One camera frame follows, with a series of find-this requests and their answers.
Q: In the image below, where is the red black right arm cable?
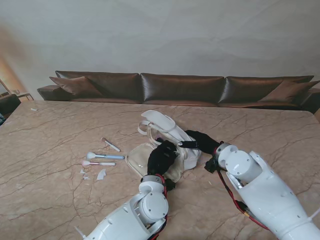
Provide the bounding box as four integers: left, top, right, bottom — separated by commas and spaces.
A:
216, 169, 271, 231

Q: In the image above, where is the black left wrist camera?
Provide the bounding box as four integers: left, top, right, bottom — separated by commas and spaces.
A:
164, 178, 177, 192

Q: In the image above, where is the pink ferrule makeup brush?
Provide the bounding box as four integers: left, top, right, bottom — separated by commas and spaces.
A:
81, 160, 117, 167

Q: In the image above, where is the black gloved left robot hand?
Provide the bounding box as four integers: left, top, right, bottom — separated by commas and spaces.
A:
146, 140, 181, 179

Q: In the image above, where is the red black left arm cable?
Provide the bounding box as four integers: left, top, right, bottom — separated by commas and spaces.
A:
156, 174, 169, 240

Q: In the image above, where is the cream white cosmetics bag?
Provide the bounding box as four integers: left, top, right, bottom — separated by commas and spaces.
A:
125, 109, 203, 183

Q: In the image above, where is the blue handled makeup brush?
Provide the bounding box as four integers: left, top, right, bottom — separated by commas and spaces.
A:
86, 151, 125, 161

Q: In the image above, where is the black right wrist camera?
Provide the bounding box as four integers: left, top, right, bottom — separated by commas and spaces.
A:
204, 158, 221, 173

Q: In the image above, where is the light wooden side table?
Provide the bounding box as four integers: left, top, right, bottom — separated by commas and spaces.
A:
14, 88, 35, 102

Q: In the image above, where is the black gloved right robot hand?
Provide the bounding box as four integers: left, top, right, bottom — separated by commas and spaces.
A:
178, 129, 224, 157

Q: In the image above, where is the brown leather sofa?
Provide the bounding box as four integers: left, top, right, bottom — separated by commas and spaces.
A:
37, 70, 320, 113

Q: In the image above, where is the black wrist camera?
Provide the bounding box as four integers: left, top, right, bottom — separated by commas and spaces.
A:
164, 178, 177, 192
204, 158, 221, 173

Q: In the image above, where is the small white handled makeup brush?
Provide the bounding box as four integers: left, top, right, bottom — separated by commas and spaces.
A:
100, 136, 122, 153

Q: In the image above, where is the white zip tie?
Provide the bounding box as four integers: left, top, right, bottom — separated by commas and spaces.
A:
74, 226, 87, 239
308, 208, 320, 223

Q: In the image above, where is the brown sofa pillow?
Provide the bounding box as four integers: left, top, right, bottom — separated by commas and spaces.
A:
49, 76, 105, 98
258, 79, 320, 103

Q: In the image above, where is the dark armchair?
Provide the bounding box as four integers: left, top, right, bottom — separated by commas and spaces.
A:
0, 93, 22, 118

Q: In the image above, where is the red black arm cable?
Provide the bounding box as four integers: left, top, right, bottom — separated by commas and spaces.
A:
216, 169, 271, 231
156, 174, 169, 240

